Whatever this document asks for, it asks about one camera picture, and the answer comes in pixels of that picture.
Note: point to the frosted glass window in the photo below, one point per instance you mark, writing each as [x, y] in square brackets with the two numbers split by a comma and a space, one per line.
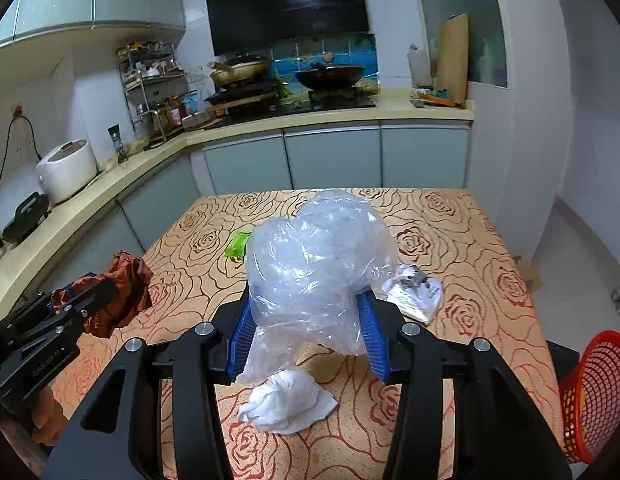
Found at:
[485, 25]

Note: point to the metal kitchen rack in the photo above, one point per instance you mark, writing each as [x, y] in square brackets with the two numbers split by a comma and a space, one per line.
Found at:
[150, 85]

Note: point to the rose patterned tablecloth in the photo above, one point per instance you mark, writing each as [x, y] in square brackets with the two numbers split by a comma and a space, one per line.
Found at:
[190, 260]

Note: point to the bright green wrapper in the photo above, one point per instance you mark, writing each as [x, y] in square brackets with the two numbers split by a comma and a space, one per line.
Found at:
[237, 246]

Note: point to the grey wall cabinet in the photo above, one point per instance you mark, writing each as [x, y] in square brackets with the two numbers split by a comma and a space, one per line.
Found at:
[90, 0]

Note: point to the blue backsplash picture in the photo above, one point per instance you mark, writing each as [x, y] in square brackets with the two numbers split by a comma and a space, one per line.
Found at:
[290, 57]

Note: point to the white tissue packet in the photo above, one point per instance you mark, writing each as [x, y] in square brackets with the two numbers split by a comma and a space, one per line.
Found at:
[415, 300]

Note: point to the red plastic mesh basket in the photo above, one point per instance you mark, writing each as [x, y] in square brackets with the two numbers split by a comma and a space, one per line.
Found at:
[590, 400]

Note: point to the wooden cutting board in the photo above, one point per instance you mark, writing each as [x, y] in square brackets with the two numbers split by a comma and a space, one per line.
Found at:
[452, 60]

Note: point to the kitchen counter with grey cabinets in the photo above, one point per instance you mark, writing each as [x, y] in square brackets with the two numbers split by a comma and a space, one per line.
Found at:
[330, 160]

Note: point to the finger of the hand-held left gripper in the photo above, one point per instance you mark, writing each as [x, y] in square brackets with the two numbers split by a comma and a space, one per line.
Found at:
[35, 307]
[90, 300]

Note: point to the orange kitchen utensil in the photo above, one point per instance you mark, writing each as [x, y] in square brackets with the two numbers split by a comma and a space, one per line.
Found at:
[440, 97]

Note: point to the orange-brown bag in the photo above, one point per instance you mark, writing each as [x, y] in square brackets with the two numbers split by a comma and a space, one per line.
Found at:
[127, 290]

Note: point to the brass frying pan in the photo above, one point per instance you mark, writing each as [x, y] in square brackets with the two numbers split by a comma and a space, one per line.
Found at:
[240, 74]

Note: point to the group of condiment bottles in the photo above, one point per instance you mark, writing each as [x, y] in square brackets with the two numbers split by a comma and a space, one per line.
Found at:
[175, 112]

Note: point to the black gas stove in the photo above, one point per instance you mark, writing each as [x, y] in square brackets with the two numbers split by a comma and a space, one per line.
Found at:
[340, 102]

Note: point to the white tissue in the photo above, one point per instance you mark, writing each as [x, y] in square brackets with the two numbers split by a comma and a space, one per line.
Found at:
[285, 402]

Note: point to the black wok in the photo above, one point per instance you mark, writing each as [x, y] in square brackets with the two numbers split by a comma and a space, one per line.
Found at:
[330, 77]

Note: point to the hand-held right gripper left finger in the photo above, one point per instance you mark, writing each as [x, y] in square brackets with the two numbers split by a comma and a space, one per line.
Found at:
[242, 340]

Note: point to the black range hood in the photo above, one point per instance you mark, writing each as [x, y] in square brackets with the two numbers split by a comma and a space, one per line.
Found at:
[285, 10]

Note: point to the person's left hand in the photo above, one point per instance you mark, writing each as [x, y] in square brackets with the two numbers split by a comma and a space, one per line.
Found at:
[47, 417]

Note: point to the white rice cooker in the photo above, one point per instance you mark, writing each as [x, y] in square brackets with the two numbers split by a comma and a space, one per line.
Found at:
[65, 170]

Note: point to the clear plastic bag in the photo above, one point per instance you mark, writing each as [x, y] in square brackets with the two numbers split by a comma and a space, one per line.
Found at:
[320, 260]

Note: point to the translucent plastic jug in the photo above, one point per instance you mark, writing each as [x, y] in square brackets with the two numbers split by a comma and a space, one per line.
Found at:
[420, 67]

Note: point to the black countertop appliance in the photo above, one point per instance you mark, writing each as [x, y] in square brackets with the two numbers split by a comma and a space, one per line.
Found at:
[25, 215]

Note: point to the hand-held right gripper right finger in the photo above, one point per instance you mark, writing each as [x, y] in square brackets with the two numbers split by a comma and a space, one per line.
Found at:
[376, 345]

